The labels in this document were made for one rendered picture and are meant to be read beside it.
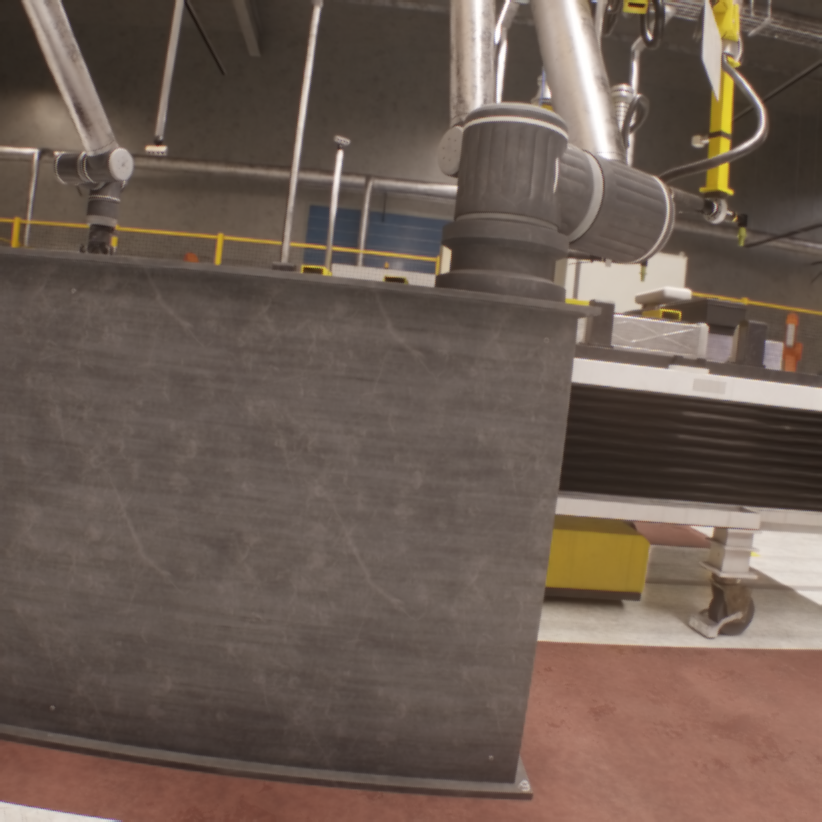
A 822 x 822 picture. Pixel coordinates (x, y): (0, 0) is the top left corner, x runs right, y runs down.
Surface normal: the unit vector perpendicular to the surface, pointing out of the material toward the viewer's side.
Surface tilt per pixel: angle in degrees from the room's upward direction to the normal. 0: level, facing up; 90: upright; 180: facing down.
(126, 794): 0
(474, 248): 90
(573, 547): 90
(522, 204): 90
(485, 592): 90
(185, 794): 0
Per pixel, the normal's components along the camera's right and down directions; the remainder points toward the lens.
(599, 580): 0.04, 0.05
